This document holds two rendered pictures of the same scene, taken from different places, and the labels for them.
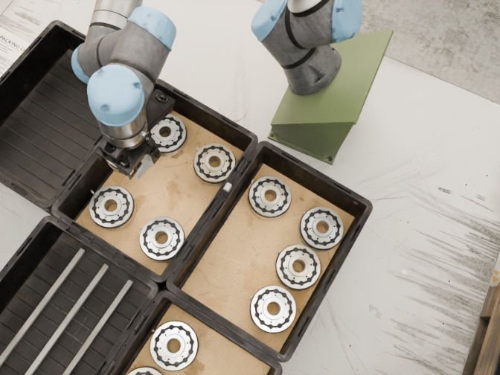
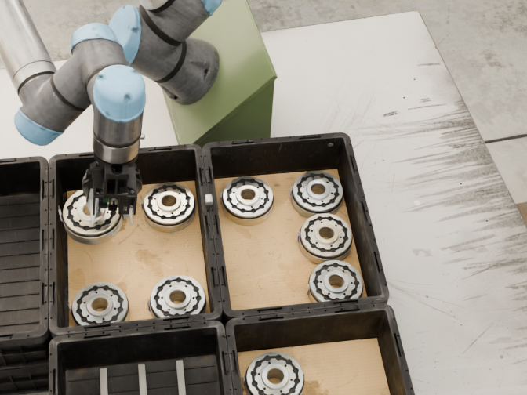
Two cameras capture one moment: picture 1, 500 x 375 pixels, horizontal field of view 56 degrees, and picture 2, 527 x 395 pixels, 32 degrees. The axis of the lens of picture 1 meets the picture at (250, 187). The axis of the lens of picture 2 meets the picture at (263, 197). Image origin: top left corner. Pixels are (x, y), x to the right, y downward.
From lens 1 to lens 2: 92 cm
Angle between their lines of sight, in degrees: 24
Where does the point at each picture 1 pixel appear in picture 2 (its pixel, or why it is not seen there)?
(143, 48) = (110, 52)
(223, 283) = (270, 302)
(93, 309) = not seen: outside the picture
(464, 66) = not seen: hidden behind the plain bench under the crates
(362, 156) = (292, 132)
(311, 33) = (183, 19)
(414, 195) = (368, 134)
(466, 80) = not seen: hidden behind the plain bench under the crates
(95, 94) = (112, 91)
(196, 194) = (173, 246)
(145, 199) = (125, 284)
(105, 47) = (65, 79)
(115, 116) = (136, 102)
